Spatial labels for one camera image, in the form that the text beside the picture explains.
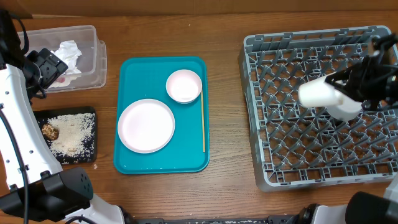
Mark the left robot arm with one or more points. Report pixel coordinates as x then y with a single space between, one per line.
39 188

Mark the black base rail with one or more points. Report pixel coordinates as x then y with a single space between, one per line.
273 219

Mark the black food waste tray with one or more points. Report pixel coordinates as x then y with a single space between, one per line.
42 118

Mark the rice pile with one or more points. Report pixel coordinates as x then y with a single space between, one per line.
75 134

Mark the white tissue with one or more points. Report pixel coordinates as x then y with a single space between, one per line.
69 52

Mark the large white plate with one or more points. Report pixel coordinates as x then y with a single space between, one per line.
146 126

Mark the brown food scrap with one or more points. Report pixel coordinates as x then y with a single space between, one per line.
50 132

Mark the teal serving tray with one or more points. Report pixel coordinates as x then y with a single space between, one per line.
145 78

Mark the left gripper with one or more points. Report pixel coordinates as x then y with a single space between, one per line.
52 66

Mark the wooden chopstick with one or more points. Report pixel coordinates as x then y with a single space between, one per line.
203 121

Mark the grey bowl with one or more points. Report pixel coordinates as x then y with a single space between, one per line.
347 111

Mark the clear plastic waste bin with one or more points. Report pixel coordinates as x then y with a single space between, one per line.
92 63

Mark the grey dishwasher rack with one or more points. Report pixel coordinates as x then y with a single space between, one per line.
297 147

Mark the red snack wrapper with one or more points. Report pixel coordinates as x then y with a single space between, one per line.
63 80

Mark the small pink saucer plate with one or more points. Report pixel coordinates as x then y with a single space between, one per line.
184 86

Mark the white cup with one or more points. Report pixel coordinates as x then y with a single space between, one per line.
319 93

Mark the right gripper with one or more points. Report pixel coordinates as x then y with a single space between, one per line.
354 82

